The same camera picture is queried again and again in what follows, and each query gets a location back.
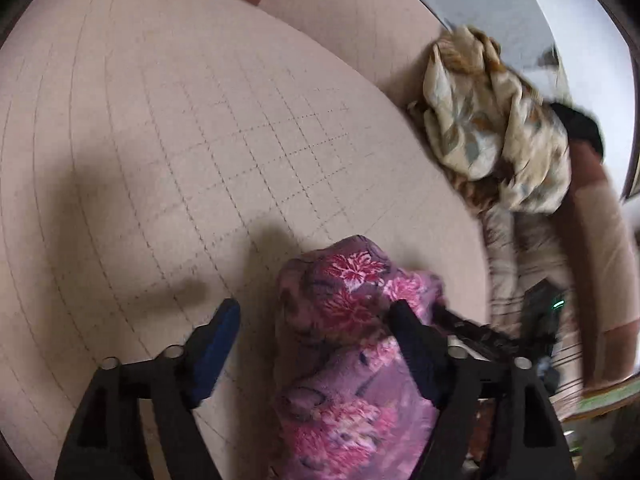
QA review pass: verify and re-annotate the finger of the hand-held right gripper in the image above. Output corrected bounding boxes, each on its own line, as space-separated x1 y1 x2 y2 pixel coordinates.
432 305 526 356

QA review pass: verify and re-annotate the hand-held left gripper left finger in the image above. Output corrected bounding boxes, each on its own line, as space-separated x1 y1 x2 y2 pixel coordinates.
54 298 242 480

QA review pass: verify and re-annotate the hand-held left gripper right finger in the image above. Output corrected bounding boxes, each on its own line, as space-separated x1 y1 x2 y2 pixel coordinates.
389 299 576 480

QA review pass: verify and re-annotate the purple floral long-sleeved shirt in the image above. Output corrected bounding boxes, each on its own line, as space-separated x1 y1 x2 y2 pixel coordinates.
267 235 448 480

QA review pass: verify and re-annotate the large striped bolster cushion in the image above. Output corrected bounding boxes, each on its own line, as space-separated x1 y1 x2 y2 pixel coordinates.
480 200 586 411

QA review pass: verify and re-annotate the pink quilted sofa bed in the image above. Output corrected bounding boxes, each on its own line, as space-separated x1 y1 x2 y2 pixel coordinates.
0 0 640 480

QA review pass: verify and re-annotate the black cloth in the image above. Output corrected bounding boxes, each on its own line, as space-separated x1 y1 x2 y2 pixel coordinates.
547 101 606 156

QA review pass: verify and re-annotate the beige floral blanket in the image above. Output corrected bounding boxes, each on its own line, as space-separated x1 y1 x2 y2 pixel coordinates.
407 25 573 213

